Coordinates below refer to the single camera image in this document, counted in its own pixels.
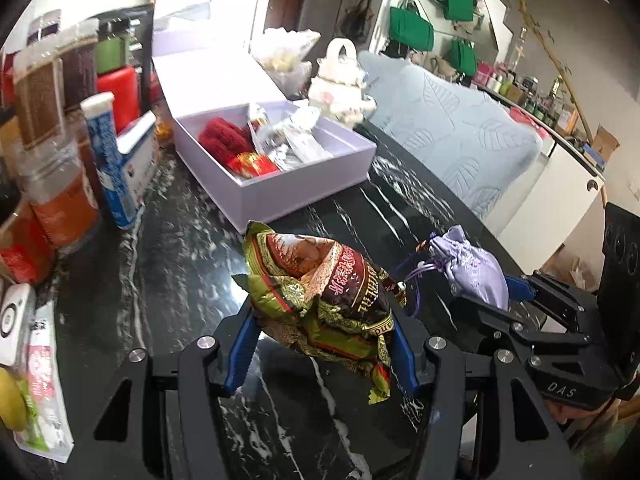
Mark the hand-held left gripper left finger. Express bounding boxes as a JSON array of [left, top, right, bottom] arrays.
[[78, 303, 263, 480]]

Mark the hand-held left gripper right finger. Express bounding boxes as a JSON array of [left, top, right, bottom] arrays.
[[391, 306, 584, 480]]

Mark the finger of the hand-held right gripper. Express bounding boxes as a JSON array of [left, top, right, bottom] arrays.
[[449, 294, 592, 362], [503, 269, 599, 334]]

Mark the purple drawstring pouch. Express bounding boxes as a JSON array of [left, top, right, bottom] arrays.
[[399, 224, 510, 319]]

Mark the green brown crinkled snack bag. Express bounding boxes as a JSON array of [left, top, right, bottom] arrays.
[[232, 219, 406, 406]]

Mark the lavender cardboard gift box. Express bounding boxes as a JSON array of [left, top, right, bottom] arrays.
[[150, 27, 379, 236]]

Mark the red pouch with gold bell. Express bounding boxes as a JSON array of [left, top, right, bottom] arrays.
[[224, 151, 281, 179]]

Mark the dark red knitted scrunchie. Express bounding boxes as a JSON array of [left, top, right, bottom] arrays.
[[198, 116, 256, 164]]

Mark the person's right hand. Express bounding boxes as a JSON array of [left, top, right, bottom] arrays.
[[549, 396, 617, 429]]

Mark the white cabinet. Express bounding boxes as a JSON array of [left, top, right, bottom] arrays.
[[499, 104, 606, 271]]

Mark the chair with leaf pattern cover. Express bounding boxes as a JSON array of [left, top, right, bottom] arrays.
[[367, 60, 544, 219], [356, 50, 417, 80]]

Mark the small cardboard box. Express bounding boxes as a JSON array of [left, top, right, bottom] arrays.
[[592, 124, 621, 161]]

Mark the row of bottles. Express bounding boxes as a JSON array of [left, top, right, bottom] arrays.
[[474, 59, 576, 126]]

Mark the white and pink packet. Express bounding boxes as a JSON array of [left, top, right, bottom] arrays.
[[12, 299, 76, 464]]

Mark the white round device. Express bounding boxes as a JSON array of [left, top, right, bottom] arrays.
[[0, 282, 37, 366]]

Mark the yellow green fruit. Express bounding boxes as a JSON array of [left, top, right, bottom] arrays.
[[0, 367, 29, 431]]

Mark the orange filled plastic jar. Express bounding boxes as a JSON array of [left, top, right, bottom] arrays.
[[19, 139, 101, 249]]

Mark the cream cartoon water bottle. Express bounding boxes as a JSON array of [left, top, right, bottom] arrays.
[[307, 37, 379, 126]]

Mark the red canister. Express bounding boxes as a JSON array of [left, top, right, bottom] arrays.
[[94, 66, 139, 134]]

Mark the clear plastic bag of food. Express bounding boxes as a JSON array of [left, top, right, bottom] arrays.
[[249, 27, 321, 99]]

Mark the black hanging bag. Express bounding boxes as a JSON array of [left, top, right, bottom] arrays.
[[339, 0, 374, 39]]

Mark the black foil pouch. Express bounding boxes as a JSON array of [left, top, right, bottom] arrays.
[[100, 4, 156, 116]]

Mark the dark grain plastic jar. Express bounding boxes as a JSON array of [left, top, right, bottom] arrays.
[[54, 17, 101, 111]]

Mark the green label jar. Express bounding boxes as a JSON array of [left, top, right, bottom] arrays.
[[94, 17, 132, 75]]

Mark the white fridge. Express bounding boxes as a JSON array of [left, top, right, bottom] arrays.
[[207, 0, 274, 51]]

